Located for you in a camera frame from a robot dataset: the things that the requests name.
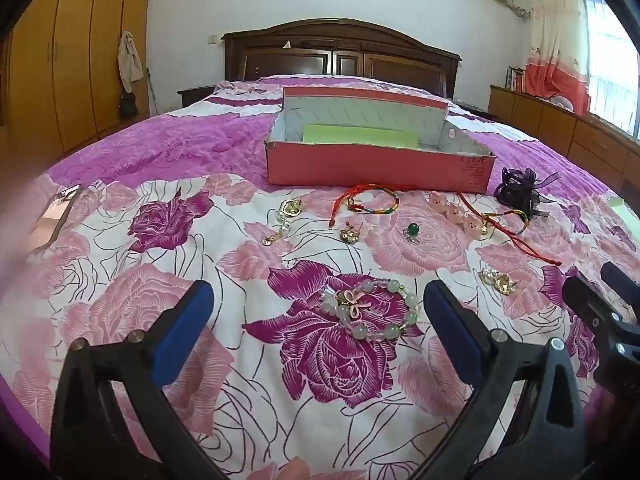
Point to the thin white rod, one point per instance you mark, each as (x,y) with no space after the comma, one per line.
(151,90)

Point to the window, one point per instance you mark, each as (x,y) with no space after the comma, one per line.
(612,60)

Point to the gold pearl cluster earring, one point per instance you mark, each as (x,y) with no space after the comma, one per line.
(497,281)

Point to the pink cardboard box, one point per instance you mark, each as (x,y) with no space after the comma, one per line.
(350,170)

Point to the black purple hair scrunchie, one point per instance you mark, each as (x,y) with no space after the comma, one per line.
(520,192)

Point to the row of books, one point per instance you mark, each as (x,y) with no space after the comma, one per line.
(515,80)

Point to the wooden dresser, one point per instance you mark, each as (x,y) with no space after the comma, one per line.
(550,125)

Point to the dark wooden headboard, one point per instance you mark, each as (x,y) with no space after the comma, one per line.
(350,45)

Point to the small light green paper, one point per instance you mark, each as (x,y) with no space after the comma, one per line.
(616,203)

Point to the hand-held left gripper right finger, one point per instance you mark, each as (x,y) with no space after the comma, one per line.
(452,330)

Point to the air conditioner pipe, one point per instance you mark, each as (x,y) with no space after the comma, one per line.
(517,7)

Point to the dark wooden nightstand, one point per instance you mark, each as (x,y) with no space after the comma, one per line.
(195,96)

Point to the wooden wardrobe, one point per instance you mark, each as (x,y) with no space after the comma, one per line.
(75,60)

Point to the light green paper sheet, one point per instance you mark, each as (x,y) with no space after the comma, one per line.
(360,135)

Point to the gold flower earring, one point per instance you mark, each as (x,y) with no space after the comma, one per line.
(350,235)
(292,207)

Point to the white orange curtain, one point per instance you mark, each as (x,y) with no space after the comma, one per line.
(555,50)

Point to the beige hanging towel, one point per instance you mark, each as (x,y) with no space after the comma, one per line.
(129,60)

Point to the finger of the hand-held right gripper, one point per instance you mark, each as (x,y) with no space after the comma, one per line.
(622,282)
(595,312)

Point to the gold leaf pearl earring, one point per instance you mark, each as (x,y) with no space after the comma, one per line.
(270,239)

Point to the black hanging bag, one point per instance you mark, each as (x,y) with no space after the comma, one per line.
(129,105)

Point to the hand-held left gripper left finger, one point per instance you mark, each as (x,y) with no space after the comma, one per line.
(182,330)

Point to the pink floral blanket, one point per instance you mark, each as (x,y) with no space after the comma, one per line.
(175,135)

